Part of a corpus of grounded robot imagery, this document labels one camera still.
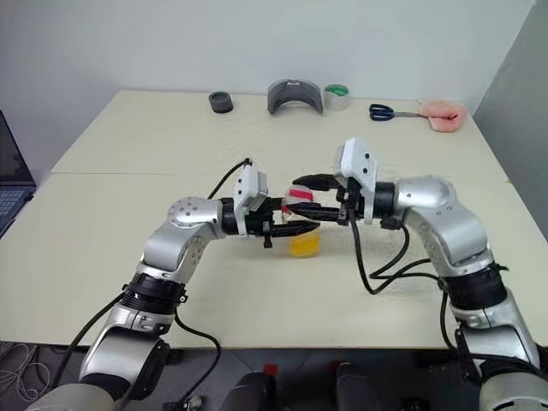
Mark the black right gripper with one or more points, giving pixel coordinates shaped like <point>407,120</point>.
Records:
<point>350,205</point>

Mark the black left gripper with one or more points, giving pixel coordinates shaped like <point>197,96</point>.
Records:
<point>261,223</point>

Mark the clear bottle cap red label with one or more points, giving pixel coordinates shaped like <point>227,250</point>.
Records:
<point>300,194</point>

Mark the clear bottle with orange drink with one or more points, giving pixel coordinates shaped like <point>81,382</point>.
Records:
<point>305,248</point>

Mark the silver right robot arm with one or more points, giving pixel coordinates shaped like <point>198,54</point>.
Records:
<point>432,201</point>

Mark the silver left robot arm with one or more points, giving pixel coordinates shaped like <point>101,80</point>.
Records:
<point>188,214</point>

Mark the silver tape roll green core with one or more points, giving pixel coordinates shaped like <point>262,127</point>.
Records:
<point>338,102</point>

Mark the grey curved visor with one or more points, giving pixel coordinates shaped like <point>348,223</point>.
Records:
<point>295,90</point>

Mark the black round container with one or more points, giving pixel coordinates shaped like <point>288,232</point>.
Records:
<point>221,103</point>

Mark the pink fluffy cloth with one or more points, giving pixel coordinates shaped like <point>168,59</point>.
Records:
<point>443,115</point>

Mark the dark rounded shape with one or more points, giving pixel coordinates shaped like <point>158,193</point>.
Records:
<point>257,394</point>

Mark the small grey caster wheel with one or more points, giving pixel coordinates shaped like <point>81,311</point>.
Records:
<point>194,401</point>

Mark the dark laptop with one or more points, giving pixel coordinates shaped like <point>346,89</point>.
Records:
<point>10,171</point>

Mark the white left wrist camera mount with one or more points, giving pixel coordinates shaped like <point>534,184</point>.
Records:
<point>248,184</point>

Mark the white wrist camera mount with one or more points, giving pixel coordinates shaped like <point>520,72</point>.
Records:
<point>248,184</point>
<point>359,158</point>

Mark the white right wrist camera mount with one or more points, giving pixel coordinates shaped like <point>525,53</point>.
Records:
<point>359,158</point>

